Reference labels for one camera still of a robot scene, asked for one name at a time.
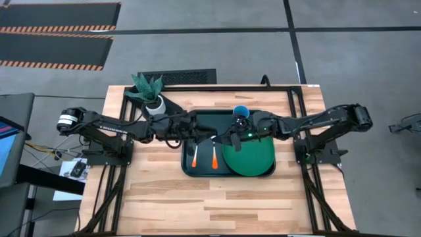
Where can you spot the grey monitor with screen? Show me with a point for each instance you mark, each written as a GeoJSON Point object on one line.
{"type": "Point", "coordinates": [13, 138]}

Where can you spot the black mat with hazard stripe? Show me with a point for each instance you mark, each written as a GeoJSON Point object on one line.
{"type": "Point", "coordinates": [52, 49]}
{"type": "Point", "coordinates": [59, 14]}

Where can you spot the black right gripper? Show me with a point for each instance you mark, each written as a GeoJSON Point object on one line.
{"type": "Point", "coordinates": [263, 125]}

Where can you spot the black desk beam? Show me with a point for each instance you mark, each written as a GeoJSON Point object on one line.
{"type": "Point", "coordinates": [49, 179]}

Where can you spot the green round plate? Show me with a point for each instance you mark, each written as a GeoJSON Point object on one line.
{"type": "Point", "coordinates": [251, 159]}

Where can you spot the black floor vent grate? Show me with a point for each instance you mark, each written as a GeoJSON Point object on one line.
{"type": "Point", "coordinates": [177, 76]}

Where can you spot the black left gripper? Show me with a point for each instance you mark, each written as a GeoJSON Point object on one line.
{"type": "Point", "coordinates": [177, 126]}

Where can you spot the artificial green plant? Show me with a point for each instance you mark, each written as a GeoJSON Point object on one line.
{"type": "Point", "coordinates": [146, 89]}

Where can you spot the white paper sheet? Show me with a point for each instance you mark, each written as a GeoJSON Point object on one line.
{"type": "Point", "coordinates": [65, 194]}

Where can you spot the black plastic tray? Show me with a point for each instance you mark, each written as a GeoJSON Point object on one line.
{"type": "Point", "coordinates": [204, 158]}

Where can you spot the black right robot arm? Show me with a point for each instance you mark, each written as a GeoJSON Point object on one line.
{"type": "Point", "coordinates": [322, 118]}

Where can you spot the black aluminium table frame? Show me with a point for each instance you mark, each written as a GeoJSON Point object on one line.
{"type": "Point", "coordinates": [309, 184]}

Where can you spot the white plant pot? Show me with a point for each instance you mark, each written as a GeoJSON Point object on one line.
{"type": "Point", "coordinates": [157, 108]}

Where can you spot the black metal stand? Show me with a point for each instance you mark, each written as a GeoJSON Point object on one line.
{"type": "Point", "coordinates": [406, 125]}

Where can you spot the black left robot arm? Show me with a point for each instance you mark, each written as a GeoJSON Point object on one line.
{"type": "Point", "coordinates": [108, 126]}

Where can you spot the black triangular corner plate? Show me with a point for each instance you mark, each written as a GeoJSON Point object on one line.
{"type": "Point", "coordinates": [171, 106]}

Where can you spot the blue plastic cup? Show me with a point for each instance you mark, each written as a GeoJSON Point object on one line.
{"type": "Point", "coordinates": [241, 110]}

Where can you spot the small black device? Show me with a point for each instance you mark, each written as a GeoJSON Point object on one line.
{"type": "Point", "coordinates": [78, 169]}

